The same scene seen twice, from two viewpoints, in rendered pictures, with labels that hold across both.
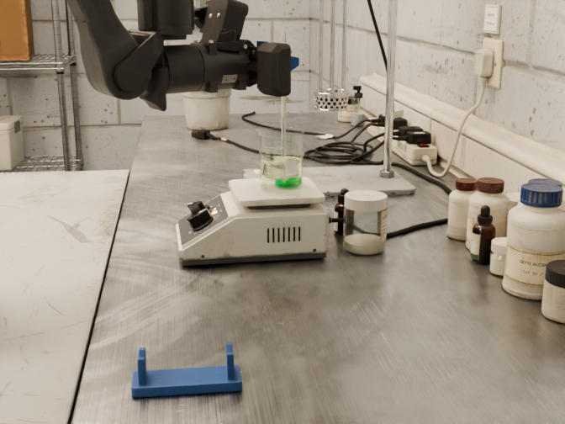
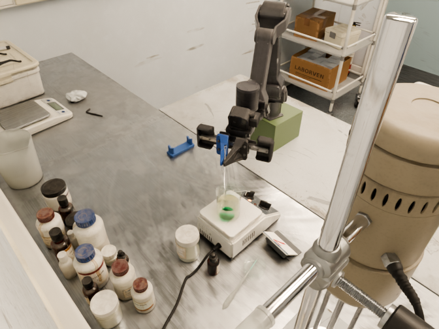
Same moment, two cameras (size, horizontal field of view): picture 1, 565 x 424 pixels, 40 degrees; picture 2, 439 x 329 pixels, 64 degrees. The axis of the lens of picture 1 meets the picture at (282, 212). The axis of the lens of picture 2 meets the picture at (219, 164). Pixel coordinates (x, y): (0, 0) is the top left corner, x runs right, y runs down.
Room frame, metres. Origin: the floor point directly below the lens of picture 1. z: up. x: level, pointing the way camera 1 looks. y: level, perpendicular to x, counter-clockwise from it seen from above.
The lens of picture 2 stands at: (1.53, -0.37, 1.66)
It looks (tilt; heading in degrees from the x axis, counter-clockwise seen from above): 40 degrees down; 145
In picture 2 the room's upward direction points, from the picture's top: straight up
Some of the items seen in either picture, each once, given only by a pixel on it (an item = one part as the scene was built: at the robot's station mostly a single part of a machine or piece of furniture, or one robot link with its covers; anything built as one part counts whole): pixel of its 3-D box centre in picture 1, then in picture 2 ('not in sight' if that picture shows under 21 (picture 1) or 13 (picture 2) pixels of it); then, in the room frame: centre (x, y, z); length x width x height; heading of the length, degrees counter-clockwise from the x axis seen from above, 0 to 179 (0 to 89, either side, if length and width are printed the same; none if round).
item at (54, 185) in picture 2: not in sight; (56, 194); (0.67, -0.33, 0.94); 0.07 x 0.07 x 0.07
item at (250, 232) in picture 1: (256, 221); (237, 219); (1.04, 0.04, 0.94); 0.22 x 0.13 x 0.08; 100
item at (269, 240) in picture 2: not in sight; (281, 241); (1.16, 0.09, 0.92); 0.09 x 0.06 x 0.04; 2
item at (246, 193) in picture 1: (275, 190); (230, 213); (1.05, 0.01, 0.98); 0.12 x 0.12 x 0.01; 10
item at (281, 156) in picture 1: (279, 160); (229, 202); (1.05, 0.00, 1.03); 0.07 x 0.06 x 0.08; 69
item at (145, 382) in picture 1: (186, 368); (180, 145); (0.65, 0.09, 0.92); 0.10 x 0.03 x 0.04; 97
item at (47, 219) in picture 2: not in sight; (51, 227); (0.80, -0.38, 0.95); 0.06 x 0.06 x 0.11
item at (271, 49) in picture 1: (222, 66); (238, 136); (0.98, 0.07, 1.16); 0.19 x 0.08 x 0.06; 35
